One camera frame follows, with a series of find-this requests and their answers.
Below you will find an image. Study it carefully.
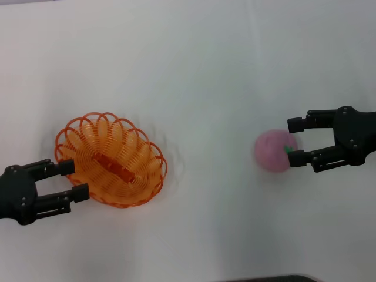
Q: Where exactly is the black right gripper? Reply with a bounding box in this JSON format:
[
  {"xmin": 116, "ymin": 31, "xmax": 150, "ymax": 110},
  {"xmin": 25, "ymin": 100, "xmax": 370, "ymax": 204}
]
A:
[{"xmin": 287, "ymin": 105, "xmax": 376, "ymax": 173}]

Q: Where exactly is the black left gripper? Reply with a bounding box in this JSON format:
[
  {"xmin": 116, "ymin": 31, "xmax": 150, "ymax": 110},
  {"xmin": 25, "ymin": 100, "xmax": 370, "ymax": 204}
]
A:
[{"xmin": 0, "ymin": 159, "xmax": 90, "ymax": 226}]

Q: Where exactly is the pink toy peach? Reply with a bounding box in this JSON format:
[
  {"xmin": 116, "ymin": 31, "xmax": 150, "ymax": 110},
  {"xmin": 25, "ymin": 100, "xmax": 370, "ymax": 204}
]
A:
[{"xmin": 254, "ymin": 129, "xmax": 299, "ymax": 173}]

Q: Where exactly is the orange plastic wire basket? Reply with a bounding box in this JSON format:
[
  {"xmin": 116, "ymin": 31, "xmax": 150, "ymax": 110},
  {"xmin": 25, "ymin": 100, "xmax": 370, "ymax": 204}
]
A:
[{"xmin": 54, "ymin": 110, "xmax": 169, "ymax": 209}]

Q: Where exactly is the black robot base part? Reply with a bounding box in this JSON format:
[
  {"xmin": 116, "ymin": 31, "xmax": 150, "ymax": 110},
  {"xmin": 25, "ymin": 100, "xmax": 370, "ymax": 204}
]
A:
[{"xmin": 226, "ymin": 274, "xmax": 317, "ymax": 282}]

